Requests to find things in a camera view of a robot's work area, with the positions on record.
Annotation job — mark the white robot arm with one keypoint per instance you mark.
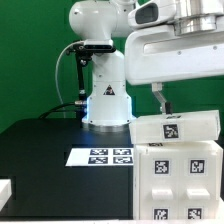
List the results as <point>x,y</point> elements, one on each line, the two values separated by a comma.
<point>109,107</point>

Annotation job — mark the white sheet with markers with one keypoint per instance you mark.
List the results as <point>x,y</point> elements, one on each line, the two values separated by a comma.
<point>100,157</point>

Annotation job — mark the white cabinet top block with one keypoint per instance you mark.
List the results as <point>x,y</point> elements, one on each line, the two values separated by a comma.
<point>178,127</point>

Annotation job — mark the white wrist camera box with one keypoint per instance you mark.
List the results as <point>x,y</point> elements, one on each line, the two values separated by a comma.
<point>152,13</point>

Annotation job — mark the black camera on stand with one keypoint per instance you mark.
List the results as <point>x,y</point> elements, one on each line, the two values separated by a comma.
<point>84,50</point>

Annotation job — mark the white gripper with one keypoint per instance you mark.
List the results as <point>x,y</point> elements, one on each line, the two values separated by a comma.
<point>156,54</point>

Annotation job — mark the white cabinet body box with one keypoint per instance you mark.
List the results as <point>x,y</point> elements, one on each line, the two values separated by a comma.
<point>174,181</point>

